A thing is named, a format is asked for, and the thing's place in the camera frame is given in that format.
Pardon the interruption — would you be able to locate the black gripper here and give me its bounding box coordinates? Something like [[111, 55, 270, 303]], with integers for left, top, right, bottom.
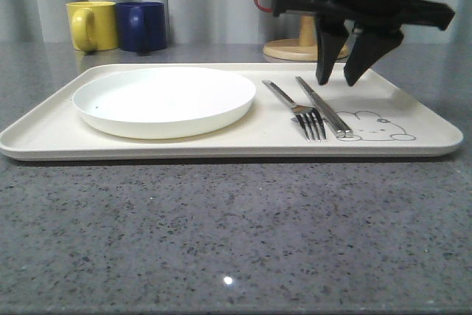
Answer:
[[272, 0, 455, 86]]

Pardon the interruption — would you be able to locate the silver fork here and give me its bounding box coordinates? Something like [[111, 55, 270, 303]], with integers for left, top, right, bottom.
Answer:
[[262, 80, 327, 142]]

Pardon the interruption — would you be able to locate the silver knife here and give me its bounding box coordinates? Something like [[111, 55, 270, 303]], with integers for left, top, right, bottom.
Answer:
[[295, 76, 354, 138]]

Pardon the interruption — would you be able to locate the white round plate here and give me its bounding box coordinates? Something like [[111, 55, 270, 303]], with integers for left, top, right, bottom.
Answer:
[[72, 66, 256, 139]]

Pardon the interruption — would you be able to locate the wooden mug tree stand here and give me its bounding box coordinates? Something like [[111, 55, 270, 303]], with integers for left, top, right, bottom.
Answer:
[[263, 15, 349, 61]]

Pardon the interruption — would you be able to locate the cream rabbit serving tray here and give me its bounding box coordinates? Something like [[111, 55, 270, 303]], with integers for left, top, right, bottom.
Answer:
[[1, 63, 463, 161]]

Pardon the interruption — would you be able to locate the dark blue mug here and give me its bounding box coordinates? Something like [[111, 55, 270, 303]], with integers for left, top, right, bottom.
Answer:
[[114, 1, 167, 52]]

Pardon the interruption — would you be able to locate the yellow mug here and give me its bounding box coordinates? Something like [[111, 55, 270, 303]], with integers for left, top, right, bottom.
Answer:
[[66, 1, 118, 52]]

